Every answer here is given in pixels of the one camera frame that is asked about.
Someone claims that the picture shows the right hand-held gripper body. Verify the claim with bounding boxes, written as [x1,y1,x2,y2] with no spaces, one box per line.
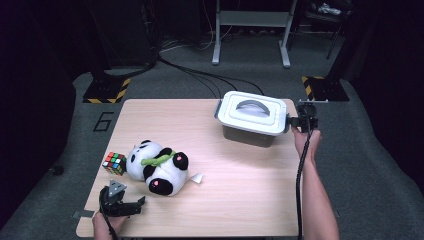
[294,98,330,134]

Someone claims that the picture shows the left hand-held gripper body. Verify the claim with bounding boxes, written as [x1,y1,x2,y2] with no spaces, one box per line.
[98,179,134,218]

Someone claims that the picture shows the white lid with grey handle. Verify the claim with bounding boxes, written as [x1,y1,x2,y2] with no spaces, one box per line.
[213,90,290,137]

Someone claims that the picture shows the colourful puzzle cube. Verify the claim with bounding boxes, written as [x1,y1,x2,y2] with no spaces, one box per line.
[101,151,128,177]

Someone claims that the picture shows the panda plush toy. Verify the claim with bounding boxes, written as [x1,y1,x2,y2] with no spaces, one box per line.
[125,139,204,197]

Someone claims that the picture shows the clear plastic storage box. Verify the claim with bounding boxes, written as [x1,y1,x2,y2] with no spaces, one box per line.
[221,124,278,149]

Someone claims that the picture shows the person's right hand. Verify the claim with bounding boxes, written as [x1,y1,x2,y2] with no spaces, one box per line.
[291,127,323,162]

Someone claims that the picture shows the person's left hand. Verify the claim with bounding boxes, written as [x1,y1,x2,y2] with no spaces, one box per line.
[92,212,129,240]

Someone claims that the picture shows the black yellow striped base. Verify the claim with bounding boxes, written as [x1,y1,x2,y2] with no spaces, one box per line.
[82,77,132,104]
[301,75,350,102]

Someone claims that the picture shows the grey tape strip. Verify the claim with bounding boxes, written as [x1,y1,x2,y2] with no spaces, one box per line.
[72,209,96,220]

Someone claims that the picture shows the dark chair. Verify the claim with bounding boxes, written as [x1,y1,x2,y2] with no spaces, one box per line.
[293,0,355,61]

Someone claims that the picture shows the dark cabinet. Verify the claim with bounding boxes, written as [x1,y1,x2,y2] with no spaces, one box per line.
[89,0,158,68]

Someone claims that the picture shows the left hand-held gripper cable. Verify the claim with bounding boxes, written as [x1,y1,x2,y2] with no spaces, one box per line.
[98,191,120,240]

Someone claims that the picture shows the hand-held gripper cable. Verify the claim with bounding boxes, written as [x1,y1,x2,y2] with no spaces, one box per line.
[295,128,314,240]
[98,191,120,240]

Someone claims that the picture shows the right hand-held gripper cable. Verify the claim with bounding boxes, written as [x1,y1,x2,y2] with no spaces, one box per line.
[295,128,314,240]

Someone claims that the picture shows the black floor cables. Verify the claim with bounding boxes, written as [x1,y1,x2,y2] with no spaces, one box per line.
[156,53,266,100]

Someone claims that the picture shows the grey metal stand frame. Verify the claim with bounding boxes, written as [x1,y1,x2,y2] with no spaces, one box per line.
[211,0,298,69]

